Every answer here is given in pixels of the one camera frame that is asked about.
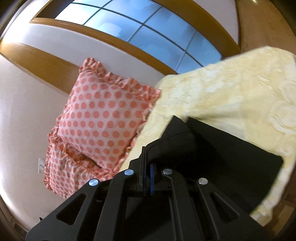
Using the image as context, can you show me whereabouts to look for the cream patterned bed mattress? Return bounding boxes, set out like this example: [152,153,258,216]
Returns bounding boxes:
[121,46,295,226]

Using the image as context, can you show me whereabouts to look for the pink polka-dot pillow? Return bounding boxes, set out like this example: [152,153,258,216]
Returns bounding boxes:
[58,58,161,172]
[44,126,115,199]

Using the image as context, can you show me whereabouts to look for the black pants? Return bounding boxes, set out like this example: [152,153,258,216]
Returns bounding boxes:
[128,114,285,215]

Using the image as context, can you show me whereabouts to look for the window with wooden frame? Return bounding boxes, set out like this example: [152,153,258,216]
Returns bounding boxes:
[0,0,242,93]

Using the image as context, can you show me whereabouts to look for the right pink polka-dot pillow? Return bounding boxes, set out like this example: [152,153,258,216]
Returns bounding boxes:
[58,58,161,172]

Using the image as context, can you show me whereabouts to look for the left pink polka-dot pillow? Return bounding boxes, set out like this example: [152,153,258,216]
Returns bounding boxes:
[44,126,115,199]

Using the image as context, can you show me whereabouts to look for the white wall socket panel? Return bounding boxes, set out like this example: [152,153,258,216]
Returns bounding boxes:
[38,158,45,174]

